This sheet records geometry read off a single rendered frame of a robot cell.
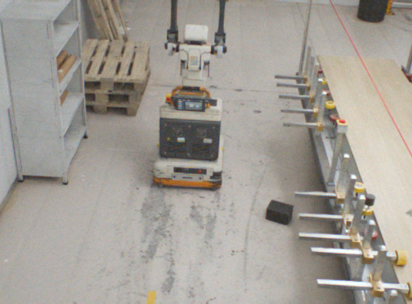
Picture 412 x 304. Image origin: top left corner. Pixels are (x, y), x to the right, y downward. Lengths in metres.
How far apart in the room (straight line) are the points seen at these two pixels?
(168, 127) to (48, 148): 1.08
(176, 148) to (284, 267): 1.45
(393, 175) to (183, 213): 1.84
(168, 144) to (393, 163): 1.95
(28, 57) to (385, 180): 2.91
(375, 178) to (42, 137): 2.82
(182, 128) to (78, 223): 1.19
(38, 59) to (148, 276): 1.95
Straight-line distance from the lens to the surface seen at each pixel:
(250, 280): 4.42
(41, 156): 5.32
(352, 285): 3.11
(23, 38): 4.86
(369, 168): 4.20
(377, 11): 10.44
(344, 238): 3.55
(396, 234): 3.63
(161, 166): 5.16
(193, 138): 5.07
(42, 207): 5.17
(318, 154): 4.65
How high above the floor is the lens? 3.02
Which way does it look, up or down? 31 degrees down
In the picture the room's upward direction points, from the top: 3 degrees clockwise
